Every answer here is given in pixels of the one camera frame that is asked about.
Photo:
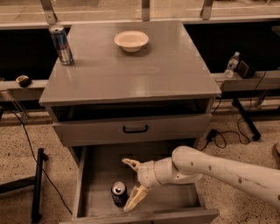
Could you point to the black drawer handle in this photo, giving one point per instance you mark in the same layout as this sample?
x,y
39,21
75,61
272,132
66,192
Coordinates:
x,y
135,130

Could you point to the grey drawer cabinet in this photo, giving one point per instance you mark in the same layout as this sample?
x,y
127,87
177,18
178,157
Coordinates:
x,y
167,77

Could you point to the small black box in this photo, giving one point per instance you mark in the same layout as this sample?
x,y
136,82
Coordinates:
x,y
245,70

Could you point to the white paper bowl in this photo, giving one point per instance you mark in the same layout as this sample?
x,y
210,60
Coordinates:
x,y
131,41

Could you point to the blue silver energy drink can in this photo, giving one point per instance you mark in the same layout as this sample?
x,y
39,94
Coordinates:
x,y
59,39

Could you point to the black floor stand left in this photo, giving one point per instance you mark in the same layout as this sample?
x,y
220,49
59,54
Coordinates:
x,y
31,181

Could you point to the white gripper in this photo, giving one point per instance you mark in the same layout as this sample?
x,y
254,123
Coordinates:
x,y
146,174

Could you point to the open grey bottom drawer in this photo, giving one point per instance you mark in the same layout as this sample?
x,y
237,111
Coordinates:
x,y
102,166

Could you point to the clear plastic water bottle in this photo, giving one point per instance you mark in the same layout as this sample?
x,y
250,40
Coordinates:
x,y
231,65

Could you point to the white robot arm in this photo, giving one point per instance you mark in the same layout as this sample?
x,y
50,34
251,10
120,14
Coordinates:
x,y
187,165

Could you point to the black tape measure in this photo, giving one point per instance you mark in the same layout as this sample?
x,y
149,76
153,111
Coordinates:
x,y
23,81

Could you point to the dark pepsi can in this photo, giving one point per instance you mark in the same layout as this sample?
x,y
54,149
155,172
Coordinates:
x,y
119,193

